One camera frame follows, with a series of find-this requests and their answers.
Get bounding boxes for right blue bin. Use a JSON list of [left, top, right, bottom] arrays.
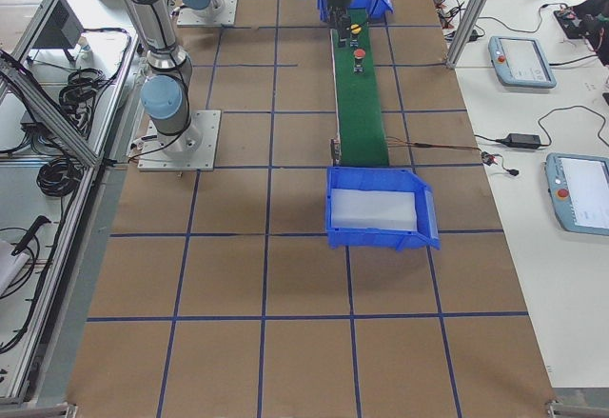
[[325, 167, 441, 251]]

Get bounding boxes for red push button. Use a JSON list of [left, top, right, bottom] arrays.
[[353, 48, 366, 73]]

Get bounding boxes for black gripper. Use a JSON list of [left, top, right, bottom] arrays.
[[326, 0, 352, 48]]

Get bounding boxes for white foam pad right bin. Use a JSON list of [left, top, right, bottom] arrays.
[[330, 189, 417, 231]]

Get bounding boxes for far teach pendant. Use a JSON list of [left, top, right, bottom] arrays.
[[488, 36, 557, 89]]

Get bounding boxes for aluminium frame post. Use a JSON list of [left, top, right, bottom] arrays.
[[445, 0, 487, 69]]

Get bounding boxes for red black wire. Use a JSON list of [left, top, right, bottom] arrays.
[[385, 136, 520, 177]]

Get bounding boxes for near teach pendant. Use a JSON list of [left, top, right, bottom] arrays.
[[544, 152, 608, 236]]

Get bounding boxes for brown paper table cover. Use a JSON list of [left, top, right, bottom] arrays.
[[67, 0, 554, 417]]

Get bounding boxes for yellow push button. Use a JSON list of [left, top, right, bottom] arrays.
[[349, 24, 362, 49]]

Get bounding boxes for green conveyor belt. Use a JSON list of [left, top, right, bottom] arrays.
[[330, 9, 389, 168]]

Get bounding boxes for black power adapter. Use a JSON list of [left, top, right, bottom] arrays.
[[504, 133, 542, 149]]

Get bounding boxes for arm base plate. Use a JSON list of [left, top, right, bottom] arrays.
[[177, 0, 238, 28], [137, 109, 221, 171]]

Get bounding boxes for teach pendant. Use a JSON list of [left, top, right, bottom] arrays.
[[488, 36, 557, 89], [544, 152, 608, 236]]

